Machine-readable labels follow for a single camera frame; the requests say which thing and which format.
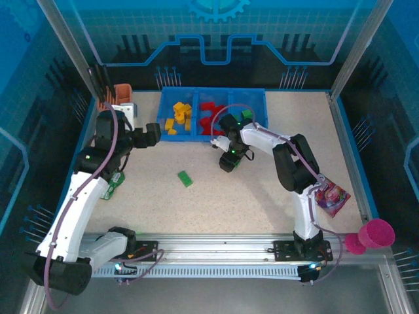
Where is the aluminium frame post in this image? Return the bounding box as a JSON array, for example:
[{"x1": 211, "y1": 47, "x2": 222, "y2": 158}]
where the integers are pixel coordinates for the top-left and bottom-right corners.
[
  {"x1": 35, "y1": 0, "x2": 100, "y2": 96},
  {"x1": 329, "y1": 0, "x2": 394, "y2": 103}
]

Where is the blue three-compartment bin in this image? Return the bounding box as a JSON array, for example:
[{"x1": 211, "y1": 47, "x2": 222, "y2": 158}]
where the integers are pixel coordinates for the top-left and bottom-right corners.
[{"x1": 157, "y1": 86, "x2": 270, "y2": 142}]

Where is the green packet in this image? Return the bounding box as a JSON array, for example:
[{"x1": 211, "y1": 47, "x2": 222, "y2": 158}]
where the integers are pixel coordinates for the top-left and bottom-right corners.
[{"x1": 100, "y1": 170, "x2": 126, "y2": 200}]

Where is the purple snack packet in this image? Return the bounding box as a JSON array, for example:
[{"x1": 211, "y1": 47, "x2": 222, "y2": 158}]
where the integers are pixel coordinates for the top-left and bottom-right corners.
[{"x1": 314, "y1": 176, "x2": 352, "y2": 218}]

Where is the black utensil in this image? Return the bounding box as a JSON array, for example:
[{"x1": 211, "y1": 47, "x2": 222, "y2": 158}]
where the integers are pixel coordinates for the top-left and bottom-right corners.
[
  {"x1": 87, "y1": 67, "x2": 103, "y2": 99},
  {"x1": 95, "y1": 63, "x2": 109, "y2": 100},
  {"x1": 101, "y1": 65, "x2": 115, "y2": 97}
]

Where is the purple cable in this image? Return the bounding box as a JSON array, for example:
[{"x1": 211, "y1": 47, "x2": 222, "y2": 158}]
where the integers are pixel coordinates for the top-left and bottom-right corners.
[
  {"x1": 210, "y1": 103, "x2": 344, "y2": 285},
  {"x1": 44, "y1": 101, "x2": 164, "y2": 311}
]

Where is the white holder with pink rim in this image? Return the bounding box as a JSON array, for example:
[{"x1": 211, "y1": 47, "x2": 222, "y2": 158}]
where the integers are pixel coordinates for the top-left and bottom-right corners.
[{"x1": 97, "y1": 83, "x2": 135, "y2": 112}]

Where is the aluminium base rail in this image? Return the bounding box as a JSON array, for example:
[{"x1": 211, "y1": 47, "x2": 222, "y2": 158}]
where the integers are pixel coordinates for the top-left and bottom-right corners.
[{"x1": 39, "y1": 232, "x2": 395, "y2": 266}]

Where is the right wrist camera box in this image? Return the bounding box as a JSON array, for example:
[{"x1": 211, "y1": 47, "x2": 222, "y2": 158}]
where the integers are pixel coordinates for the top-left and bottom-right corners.
[{"x1": 210, "y1": 136, "x2": 232, "y2": 152}]

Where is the slotted cable duct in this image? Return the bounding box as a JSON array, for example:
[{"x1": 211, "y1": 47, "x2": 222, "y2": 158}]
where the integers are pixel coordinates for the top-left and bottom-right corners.
[{"x1": 91, "y1": 265, "x2": 304, "y2": 279}]

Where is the small pink cup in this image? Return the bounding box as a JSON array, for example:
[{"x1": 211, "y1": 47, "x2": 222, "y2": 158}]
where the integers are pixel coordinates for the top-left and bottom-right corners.
[{"x1": 344, "y1": 234, "x2": 367, "y2": 255}]

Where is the large pink cup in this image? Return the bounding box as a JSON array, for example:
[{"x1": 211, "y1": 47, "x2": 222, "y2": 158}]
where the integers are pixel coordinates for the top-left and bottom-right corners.
[{"x1": 358, "y1": 218, "x2": 396, "y2": 249}]

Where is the small black control box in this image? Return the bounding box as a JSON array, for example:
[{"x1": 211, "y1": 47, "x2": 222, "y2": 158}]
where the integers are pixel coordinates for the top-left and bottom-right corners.
[
  {"x1": 113, "y1": 258, "x2": 138, "y2": 285},
  {"x1": 299, "y1": 263, "x2": 320, "y2": 284}
]

